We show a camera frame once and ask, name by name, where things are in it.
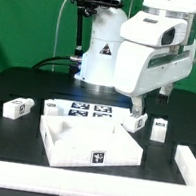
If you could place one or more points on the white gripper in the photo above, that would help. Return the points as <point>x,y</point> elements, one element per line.
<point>142,69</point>

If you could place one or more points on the white U-shaped obstacle fence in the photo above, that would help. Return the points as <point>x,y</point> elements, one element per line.
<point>70,183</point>

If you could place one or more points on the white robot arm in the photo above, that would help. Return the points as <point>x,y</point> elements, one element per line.
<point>98,63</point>

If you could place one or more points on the white plate with tags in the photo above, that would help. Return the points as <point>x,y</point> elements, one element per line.
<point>77,108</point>

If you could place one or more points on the white square table top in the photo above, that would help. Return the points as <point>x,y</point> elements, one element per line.
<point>82,142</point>

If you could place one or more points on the black camera stand pole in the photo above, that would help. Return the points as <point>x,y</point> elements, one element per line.
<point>79,48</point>

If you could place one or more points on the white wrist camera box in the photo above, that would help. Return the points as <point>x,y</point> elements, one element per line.
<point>153,30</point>

